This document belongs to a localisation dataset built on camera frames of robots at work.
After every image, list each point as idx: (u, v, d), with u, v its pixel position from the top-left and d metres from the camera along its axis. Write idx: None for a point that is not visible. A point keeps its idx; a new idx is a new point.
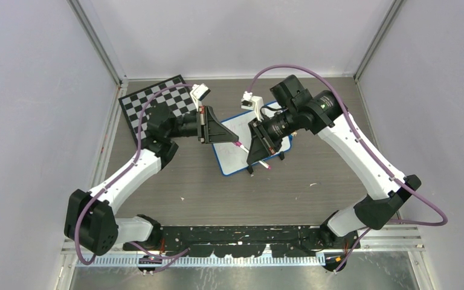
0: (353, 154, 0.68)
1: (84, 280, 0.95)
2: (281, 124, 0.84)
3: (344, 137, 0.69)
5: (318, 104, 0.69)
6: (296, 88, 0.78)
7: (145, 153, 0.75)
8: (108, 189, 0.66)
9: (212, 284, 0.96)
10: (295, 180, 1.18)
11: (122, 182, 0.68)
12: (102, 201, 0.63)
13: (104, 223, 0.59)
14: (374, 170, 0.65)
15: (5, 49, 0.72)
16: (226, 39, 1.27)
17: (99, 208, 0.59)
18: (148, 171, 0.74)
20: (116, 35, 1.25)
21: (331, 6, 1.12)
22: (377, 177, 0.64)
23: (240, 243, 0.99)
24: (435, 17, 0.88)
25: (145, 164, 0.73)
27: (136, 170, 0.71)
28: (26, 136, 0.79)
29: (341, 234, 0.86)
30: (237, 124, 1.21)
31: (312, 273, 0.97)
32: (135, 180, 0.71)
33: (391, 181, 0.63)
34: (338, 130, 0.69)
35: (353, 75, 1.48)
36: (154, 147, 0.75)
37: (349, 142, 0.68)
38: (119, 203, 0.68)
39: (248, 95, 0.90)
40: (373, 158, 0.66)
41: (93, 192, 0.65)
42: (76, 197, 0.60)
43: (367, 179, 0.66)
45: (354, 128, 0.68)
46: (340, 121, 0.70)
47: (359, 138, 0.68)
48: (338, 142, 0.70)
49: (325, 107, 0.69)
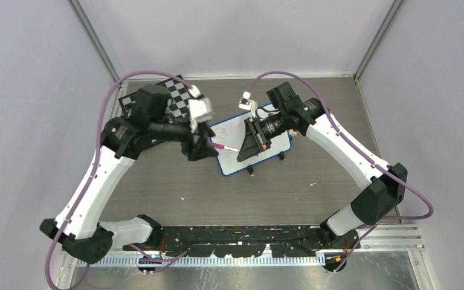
0: (336, 148, 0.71)
1: (84, 280, 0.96)
2: (275, 123, 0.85)
3: (326, 132, 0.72)
5: (302, 108, 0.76)
6: (288, 93, 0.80)
7: (103, 156, 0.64)
8: (71, 219, 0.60)
9: (212, 284, 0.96)
10: (294, 181, 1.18)
11: (86, 202, 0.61)
12: (67, 234, 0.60)
13: (81, 249, 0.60)
14: (356, 158, 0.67)
15: (5, 50, 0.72)
16: (226, 40, 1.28)
17: (67, 241, 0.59)
18: (117, 174, 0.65)
20: (115, 35, 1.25)
21: (330, 6, 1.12)
22: (358, 165, 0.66)
23: (240, 243, 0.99)
24: (435, 16, 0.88)
25: (106, 171, 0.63)
27: (96, 185, 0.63)
28: (27, 136, 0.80)
29: (339, 232, 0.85)
30: (237, 124, 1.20)
31: (312, 273, 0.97)
32: (101, 193, 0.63)
33: (373, 168, 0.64)
34: (320, 126, 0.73)
35: (353, 75, 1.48)
36: (116, 133, 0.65)
37: (330, 137, 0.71)
38: (96, 215, 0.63)
39: (248, 95, 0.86)
40: (353, 147, 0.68)
41: (58, 224, 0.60)
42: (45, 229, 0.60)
43: (353, 170, 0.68)
45: (333, 122, 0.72)
46: (322, 119, 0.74)
47: (340, 132, 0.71)
48: (321, 139, 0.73)
49: (308, 109, 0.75)
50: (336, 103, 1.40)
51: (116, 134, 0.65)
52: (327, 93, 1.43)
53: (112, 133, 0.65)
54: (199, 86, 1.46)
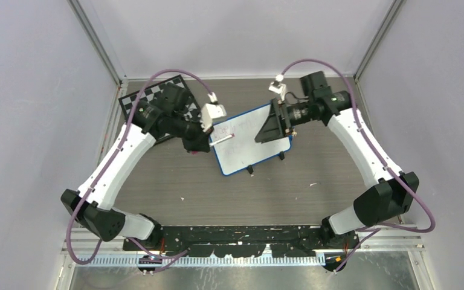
0: (353, 142, 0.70)
1: (84, 280, 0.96)
2: (303, 111, 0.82)
3: (347, 125, 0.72)
5: (330, 98, 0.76)
6: (321, 83, 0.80)
7: (131, 131, 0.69)
8: (95, 187, 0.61)
9: (212, 284, 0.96)
10: (294, 181, 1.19)
11: (111, 174, 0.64)
12: (90, 202, 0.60)
13: (99, 221, 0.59)
14: (369, 157, 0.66)
15: (5, 49, 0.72)
16: (226, 40, 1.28)
17: (90, 209, 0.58)
18: (141, 150, 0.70)
20: (115, 34, 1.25)
21: (331, 6, 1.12)
22: (370, 164, 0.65)
23: (240, 243, 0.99)
24: (435, 17, 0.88)
25: (132, 145, 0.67)
27: (122, 157, 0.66)
28: (27, 137, 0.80)
29: (338, 231, 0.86)
30: (237, 125, 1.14)
31: (311, 273, 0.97)
32: (124, 167, 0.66)
33: (385, 170, 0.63)
34: (343, 119, 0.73)
35: (353, 75, 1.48)
36: (144, 114, 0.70)
37: (351, 131, 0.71)
38: (116, 189, 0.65)
39: (283, 78, 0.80)
40: (370, 145, 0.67)
41: (82, 191, 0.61)
42: (66, 199, 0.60)
43: (363, 168, 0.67)
45: (357, 116, 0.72)
46: (347, 113, 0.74)
47: (361, 128, 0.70)
48: (341, 133, 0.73)
49: (336, 100, 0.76)
50: None
51: (143, 115, 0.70)
52: None
53: (138, 113, 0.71)
54: (199, 86, 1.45)
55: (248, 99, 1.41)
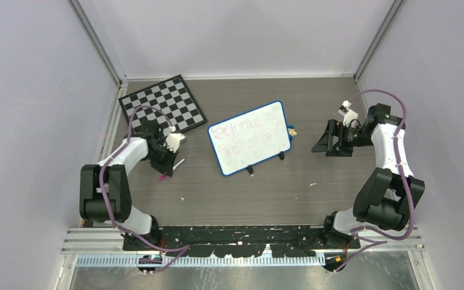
0: (381, 145, 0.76)
1: (84, 280, 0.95)
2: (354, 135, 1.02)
3: (385, 132, 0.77)
5: (383, 114, 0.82)
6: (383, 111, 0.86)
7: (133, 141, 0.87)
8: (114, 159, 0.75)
9: (212, 284, 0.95)
10: (294, 180, 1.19)
11: (124, 153, 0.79)
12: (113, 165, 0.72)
13: (122, 181, 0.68)
14: (388, 155, 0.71)
15: (5, 49, 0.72)
16: (226, 40, 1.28)
17: (114, 170, 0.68)
18: (140, 152, 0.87)
20: (115, 34, 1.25)
21: (330, 6, 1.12)
22: (385, 159, 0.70)
23: (240, 243, 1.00)
24: (435, 17, 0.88)
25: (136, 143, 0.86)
27: (130, 147, 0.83)
28: (27, 137, 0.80)
29: (337, 226, 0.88)
30: (237, 124, 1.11)
31: (312, 273, 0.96)
32: (132, 154, 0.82)
33: (395, 166, 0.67)
34: (385, 128, 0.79)
35: (353, 75, 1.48)
36: (141, 133, 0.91)
37: (385, 137, 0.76)
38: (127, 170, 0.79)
39: (347, 105, 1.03)
40: (394, 149, 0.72)
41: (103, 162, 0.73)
42: (87, 170, 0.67)
43: (379, 164, 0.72)
45: (399, 128, 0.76)
46: (391, 127, 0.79)
47: (396, 136, 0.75)
48: (378, 138, 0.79)
49: (387, 118, 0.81)
50: (335, 102, 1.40)
51: (139, 134, 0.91)
52: (327, 92, 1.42)
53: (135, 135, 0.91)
54: (199, 86, 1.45)
55: (247, 99, 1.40)
